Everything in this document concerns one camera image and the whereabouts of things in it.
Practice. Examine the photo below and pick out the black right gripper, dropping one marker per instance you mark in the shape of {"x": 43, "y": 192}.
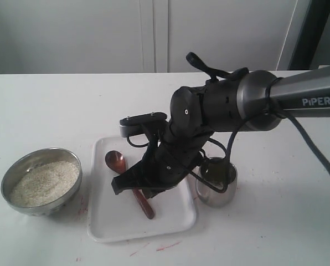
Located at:
{"x": 165, "y": 163}

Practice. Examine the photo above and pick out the dark metal frame post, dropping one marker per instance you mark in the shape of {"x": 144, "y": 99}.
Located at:
{"x": 310, "y": 34}

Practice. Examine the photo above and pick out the brown wooden spoon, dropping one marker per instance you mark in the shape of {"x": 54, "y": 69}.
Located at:
{"x": 116, "y": 162}

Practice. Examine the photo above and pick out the shiny steel cup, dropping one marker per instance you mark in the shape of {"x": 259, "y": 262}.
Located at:
{"x": 220, "y": 175}

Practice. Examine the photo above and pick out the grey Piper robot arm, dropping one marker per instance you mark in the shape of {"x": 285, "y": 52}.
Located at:
{"x": 243, "y": 101}

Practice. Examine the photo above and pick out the white cabinet doors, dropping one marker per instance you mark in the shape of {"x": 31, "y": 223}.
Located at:
{"x": 39, "y": 37}

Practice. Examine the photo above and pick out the white rectangular tray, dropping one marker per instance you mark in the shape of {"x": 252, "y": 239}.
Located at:
{"x": 113, "y": 218}

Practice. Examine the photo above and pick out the steel bowl of rice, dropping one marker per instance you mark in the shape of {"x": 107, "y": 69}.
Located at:
{"x": 42, "y": 182}

